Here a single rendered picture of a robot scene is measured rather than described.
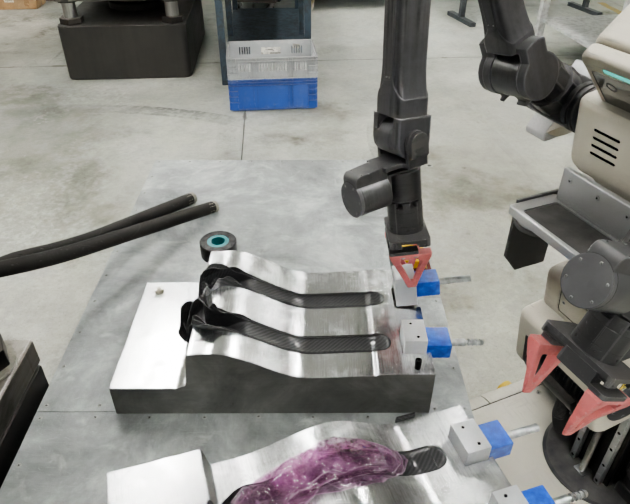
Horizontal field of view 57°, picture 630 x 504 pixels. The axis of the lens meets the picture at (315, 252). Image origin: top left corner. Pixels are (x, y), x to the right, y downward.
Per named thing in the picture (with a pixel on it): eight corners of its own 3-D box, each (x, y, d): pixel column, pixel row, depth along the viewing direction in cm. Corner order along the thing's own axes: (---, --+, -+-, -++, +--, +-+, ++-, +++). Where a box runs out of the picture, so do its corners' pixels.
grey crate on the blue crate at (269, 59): (314, 60, 421) (314, 38, 412) (318, 79, 388) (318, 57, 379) (229, 61, 417) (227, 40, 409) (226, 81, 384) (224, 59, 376)
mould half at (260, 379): (407, 305, 114) (414, 249, 106) (429, 412, 93) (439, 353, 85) (152, 306, 114) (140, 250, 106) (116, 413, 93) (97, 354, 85)
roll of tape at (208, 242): (198, 265, 125) (196, 251, 123) (203, 243, 131) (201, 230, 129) (236, 264, 125) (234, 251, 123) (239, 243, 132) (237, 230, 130)
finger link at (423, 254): (393, 296, 96) (388, 246, 92) (388, 274, 103) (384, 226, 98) (434, 291, 96) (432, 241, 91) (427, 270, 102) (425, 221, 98)
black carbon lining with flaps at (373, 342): (382, 298, 105) (385, 256, 100) (391, 364, 92) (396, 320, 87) (189, 299, 105) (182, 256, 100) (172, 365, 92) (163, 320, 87)
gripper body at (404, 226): (390, 253, 92) (386, 211, 89) (384, 226, 101) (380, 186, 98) (431, 249, 92) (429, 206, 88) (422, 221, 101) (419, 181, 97)
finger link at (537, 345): (536, 422, 67) (583, 360, 64) (496, 379, 72) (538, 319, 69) (570, 421, 71) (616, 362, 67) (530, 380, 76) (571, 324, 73)
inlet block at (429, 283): (467, 283, 103) (467, 257, 101) (473, 299, 99) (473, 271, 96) (393, 291, 105) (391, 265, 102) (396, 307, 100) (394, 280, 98)
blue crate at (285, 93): (314, 88, 433) (314, 58, 420) (318, 109, 400) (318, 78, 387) (231, 90, 430) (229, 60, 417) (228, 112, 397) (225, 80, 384)
